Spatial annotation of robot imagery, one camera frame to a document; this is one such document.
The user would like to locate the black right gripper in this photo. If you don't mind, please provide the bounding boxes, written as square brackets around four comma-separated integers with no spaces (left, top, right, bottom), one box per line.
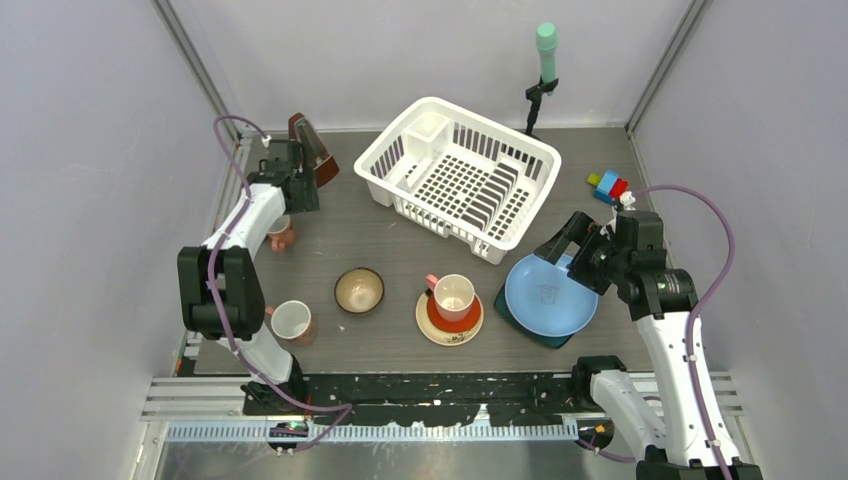
[534,210,630,296]

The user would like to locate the pink mug with handle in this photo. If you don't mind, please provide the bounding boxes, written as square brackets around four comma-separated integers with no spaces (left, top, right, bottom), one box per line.
[267,215,296,252]

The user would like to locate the white plastic dish rack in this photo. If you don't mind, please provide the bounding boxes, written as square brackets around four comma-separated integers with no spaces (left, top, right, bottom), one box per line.
[353,97,562,265]

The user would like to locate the pink cup white inside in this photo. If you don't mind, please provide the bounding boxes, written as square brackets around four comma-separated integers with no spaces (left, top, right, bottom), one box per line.
[425,274,476,322]

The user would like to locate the brown ceramic bowl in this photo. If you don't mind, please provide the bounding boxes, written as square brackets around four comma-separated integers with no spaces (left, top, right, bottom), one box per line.
[334,267,385,315]

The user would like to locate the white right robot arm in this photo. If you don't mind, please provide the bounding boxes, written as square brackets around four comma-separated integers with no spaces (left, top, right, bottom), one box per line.
[534,210,762,479]

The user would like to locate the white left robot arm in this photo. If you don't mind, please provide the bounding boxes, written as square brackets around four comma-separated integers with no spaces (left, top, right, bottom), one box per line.
[177,138,319,414]

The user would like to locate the brown wooden metronome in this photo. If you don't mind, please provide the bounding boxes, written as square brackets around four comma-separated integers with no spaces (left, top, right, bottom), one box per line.
[288,113,340,188]

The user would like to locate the colourful toy blocks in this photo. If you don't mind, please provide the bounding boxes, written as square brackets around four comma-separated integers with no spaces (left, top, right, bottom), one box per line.
[587,170,629,205]

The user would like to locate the light blue plate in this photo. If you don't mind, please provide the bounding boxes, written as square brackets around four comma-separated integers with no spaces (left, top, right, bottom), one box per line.
[505,254,599,338]

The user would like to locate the dark green square plate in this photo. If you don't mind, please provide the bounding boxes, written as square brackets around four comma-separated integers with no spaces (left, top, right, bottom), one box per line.
[494,285,573,350]

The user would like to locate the orange saucer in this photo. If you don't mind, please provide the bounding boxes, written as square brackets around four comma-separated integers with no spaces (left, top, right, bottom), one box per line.
[427,295,483,333]

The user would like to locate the cream patterned plate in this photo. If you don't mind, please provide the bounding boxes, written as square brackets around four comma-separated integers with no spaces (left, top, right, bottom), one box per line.
[415,290,485,347]

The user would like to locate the green microphone on stand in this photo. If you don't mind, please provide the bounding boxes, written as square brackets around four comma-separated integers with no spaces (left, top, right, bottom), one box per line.
[524,22,559,137]

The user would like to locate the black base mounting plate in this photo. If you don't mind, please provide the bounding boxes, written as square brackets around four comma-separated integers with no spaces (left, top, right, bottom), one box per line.
[241,372,627,429]

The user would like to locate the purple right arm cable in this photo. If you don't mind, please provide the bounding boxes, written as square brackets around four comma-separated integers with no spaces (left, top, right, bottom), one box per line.
[577,184,737,480]

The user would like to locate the white mug pink handle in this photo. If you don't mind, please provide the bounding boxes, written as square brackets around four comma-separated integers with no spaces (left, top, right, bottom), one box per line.
[265,300,317,345]

